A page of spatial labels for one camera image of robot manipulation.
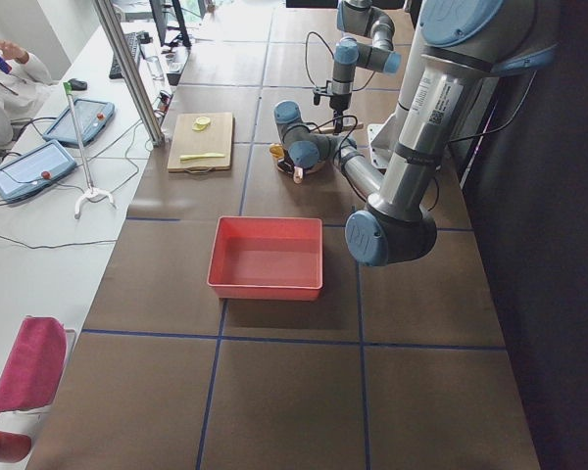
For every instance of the white stand with pole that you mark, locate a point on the white stand with pole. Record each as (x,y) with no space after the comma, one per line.
(92,192)

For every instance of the far teach pendant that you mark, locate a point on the far teach pendant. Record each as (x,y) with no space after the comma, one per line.
(92,116)

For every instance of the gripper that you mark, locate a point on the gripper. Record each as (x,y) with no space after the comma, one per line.
(338,102)

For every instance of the yellow-green plastic knife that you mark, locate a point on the yellow-green plastic knife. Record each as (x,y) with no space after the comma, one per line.
(206,155)

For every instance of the pink plastic bin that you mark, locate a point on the pink plastic bin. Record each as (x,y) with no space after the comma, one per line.
(267,258)

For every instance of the aluminium frame post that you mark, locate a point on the aluminium frame post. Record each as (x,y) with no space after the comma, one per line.
(132,79)

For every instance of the seated person in white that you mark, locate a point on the seated person in white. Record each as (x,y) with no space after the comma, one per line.
(25,85)

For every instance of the pink dustpan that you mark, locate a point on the pink dustpan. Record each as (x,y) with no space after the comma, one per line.
(306,170)

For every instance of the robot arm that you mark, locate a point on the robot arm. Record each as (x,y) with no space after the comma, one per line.
(367,43)
(456,45)

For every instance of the black computer mouse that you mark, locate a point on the black computer mouse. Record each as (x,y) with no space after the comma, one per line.
(77,85)

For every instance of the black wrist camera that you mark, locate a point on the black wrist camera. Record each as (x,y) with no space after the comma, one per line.
(320,92)
(285,165)

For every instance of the wooden handle black brush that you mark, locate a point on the wooden handle black brush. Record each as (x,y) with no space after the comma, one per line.
(330,129)

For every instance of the white pillar mount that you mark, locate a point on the white pillar mount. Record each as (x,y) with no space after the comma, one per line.
(383,137)

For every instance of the magenta cloth on chair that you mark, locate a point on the magenta cloth on chair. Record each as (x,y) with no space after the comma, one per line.
(34,367)

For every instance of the black monitor stand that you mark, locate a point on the black monitor stand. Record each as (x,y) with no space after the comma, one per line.
(170,23)

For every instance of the teach pendant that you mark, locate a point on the teach pendant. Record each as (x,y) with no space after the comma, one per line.
(92,116)
(34,171)

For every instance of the near teach pendant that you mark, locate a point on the near teach pendant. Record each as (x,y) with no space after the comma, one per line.
(34,171)

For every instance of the wooden cutting board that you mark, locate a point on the wooden cutting board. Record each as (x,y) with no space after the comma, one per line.
(218,137)

